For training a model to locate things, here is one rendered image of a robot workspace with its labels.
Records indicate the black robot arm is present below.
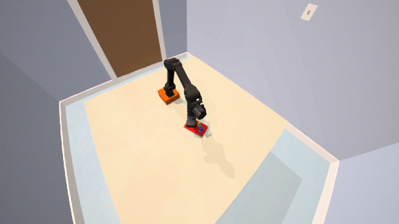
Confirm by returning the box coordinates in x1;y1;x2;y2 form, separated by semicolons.
163;57;207;120

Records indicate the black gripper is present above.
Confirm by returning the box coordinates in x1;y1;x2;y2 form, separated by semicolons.
186;108;197;128

